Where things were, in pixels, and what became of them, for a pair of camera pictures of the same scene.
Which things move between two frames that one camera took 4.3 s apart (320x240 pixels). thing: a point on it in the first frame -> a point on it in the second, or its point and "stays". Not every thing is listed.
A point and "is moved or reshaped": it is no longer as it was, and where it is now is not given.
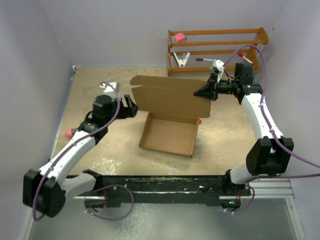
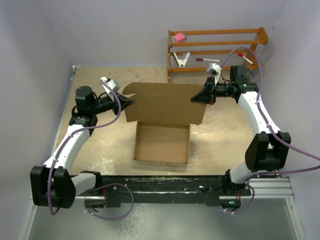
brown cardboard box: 173,110 is moved or reshaped
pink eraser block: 180,37 stays
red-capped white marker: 240,54 stays
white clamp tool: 182,62 stays
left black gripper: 129,112 -> 124,102
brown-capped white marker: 203,59 stays
